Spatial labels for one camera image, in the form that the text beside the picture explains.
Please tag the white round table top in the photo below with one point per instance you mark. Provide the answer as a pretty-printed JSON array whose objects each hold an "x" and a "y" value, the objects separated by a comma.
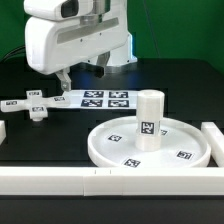
[{"x": 112, "y": 144}]

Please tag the white right fence bar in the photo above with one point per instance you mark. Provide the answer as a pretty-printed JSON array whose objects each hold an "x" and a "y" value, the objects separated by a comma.
[{"x": 215, "y": 139}]

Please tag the white left fence bar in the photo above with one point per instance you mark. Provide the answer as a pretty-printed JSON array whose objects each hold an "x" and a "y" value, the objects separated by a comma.
[{"x": 2, "y": 131}]

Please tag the white fence bar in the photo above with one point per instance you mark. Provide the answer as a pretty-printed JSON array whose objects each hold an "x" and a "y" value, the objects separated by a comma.
[
  {"x": 215, "y": 139},
  {"x": 110, "y": 181},
  {"x": 2, "y": 131}
]

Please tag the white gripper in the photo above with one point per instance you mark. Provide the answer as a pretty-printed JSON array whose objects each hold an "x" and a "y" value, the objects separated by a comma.
[{"x": 52, "y": 46}]

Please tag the white marker sheet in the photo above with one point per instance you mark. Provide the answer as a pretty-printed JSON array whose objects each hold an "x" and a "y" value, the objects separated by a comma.
[{"x": 102, "y": 99}]

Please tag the white front fence bar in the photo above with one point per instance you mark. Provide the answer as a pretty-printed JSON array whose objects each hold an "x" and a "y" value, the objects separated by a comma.
[{"x": 110, "y": 181}]

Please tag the white cross-shaped table base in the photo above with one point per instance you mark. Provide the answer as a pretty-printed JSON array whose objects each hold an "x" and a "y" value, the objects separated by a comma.
[{"x": 35, "y": 103}]

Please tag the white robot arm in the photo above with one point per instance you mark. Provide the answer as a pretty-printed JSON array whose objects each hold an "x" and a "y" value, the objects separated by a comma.
[{"x": 90, "y": 12}]

